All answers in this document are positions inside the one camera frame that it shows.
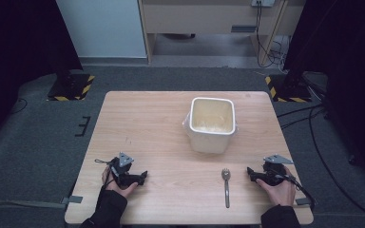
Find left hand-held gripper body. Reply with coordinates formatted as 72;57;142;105
108;152;141;188

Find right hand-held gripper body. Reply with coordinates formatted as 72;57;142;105
259;154;295;187

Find person's left hand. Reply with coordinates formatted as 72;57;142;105
101;166;139;200

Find person's right hand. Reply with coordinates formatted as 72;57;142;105
256;165;298;208

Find metal spork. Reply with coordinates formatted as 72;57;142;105
221;167;232;209

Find grey tape piece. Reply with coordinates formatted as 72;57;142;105
60;195;84;205
295;197;314;206

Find white plastic bin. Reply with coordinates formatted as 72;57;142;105
182;96;239;156

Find black yellow striped stand base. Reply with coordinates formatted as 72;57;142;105
46;73;96;102
264;74;314;104

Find white partition panel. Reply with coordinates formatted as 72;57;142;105
55;0;148;59

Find black curtain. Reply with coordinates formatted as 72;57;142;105
0;0;84;146
282;0;365;188

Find light wooden desk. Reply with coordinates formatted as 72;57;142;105
138;0;307;65

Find grey power strip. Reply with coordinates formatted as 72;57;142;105
250;0;276;9

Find black wrist cord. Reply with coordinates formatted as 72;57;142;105
94;159;117;188

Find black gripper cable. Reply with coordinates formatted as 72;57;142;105
274;169;317;211

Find long black floor cable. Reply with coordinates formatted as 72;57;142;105
308;105;365;223

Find thin black floor cable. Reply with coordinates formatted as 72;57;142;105
10;97;29;115

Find black power cables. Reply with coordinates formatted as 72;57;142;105
254;1;290;69

